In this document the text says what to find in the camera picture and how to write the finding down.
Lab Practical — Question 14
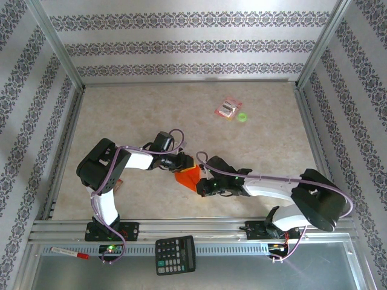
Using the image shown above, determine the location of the aluminium profile frame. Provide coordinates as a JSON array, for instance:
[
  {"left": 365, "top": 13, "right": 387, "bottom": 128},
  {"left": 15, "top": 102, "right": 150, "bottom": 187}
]
[{"left": 25, "top": 0, "right": 360, "bottom": 244}]

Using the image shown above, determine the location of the white marker with red cap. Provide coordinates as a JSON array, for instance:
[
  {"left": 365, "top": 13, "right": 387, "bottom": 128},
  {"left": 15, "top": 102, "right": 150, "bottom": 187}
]
[{"left": 50, "top": 246, "right": 90, "bottom": 260}]

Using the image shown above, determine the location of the orange paper sheet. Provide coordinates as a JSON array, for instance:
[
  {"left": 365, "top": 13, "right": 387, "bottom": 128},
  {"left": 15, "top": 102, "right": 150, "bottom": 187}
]
[{"left": 175, "top": 165, "right": 203, "bottom": 194}]

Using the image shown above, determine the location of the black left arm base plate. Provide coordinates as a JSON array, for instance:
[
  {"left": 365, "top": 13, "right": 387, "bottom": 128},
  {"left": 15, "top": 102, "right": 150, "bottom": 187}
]
[{"left": 84, "top": 221, "right": 140, "bottom": 242}]

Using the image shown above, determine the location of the black calculator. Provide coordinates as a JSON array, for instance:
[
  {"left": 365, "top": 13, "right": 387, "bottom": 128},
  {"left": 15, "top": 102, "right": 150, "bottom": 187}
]
[{"left": 155, "top": 235, "right": 197, "bottom": 276}]

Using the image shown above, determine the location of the sheet metal tray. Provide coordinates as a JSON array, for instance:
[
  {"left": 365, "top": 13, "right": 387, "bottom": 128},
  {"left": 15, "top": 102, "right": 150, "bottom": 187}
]
[{"left": 13, "top": 241, "right": 374, "bottom": 290}]

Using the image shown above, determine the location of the grey slotted cable duct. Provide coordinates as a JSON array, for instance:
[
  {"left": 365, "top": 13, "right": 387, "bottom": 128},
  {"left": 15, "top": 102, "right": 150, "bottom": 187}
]
[{"left": 41, "top": 243, "right": 273, "bottom": 257}]

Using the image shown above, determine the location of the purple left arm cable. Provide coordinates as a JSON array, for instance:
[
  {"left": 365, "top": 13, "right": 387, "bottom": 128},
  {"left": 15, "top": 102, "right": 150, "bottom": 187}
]
[{"left": 90, "top": 128, "right": 187, "bottom": 265}]

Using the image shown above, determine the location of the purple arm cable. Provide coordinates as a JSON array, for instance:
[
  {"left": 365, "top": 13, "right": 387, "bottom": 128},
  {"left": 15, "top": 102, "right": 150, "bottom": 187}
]
[
  {"left": 195, "top": 150, "right": 354, "bottom": 263},
  {"left": 90, "top": 128, "right": 187, "bottom": 265}
]

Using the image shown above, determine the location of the red blister pack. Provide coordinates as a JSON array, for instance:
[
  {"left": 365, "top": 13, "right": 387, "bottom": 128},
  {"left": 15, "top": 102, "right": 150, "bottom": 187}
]
[{"left": 213, "top": 95, "right": 244, "bottom": 121}]

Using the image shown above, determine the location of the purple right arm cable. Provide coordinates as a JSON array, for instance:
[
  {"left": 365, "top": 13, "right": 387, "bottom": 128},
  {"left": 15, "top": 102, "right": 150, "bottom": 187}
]
[{"left": 195, "top": 150, "right": 354, "bottom": 263}]

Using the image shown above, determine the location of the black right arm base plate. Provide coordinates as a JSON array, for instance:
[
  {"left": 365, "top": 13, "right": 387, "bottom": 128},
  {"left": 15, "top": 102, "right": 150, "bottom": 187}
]
[{"left": 245, "top": 220, "right": 302, "bottom": 242}]

